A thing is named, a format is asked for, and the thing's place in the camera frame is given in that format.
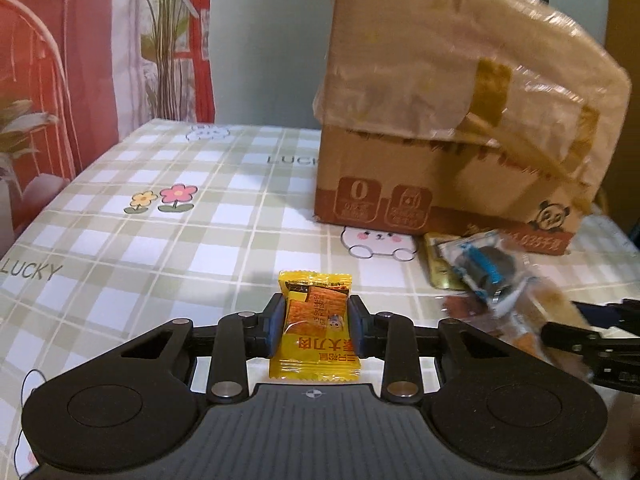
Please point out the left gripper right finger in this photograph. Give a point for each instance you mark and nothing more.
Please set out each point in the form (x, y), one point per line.
(390, 338)

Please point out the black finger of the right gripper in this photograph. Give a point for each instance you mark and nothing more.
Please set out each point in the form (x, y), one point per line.
(614, 362)

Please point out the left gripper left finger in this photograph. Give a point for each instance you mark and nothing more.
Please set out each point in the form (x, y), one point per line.
(241, 337)

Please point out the yellow spicy strip packet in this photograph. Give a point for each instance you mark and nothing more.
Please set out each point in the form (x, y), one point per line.
(315, 345)

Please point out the blue clear cookie packet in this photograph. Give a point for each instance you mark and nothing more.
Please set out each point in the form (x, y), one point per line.
(493, 265)

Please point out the gold snack packet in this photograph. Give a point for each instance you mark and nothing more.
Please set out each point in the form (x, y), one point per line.
(439, 271)

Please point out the beige wrapped snack bar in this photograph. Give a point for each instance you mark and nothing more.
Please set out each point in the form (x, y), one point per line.
(537, 303)

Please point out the green checked tablecloth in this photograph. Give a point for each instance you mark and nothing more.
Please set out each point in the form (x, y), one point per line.
(179, 220)

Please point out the brown cardboard box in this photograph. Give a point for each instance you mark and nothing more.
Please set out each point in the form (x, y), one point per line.
(461, 116)

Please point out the pink printed backdrop curtain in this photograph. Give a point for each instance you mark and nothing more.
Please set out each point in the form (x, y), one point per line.
(77, 76)

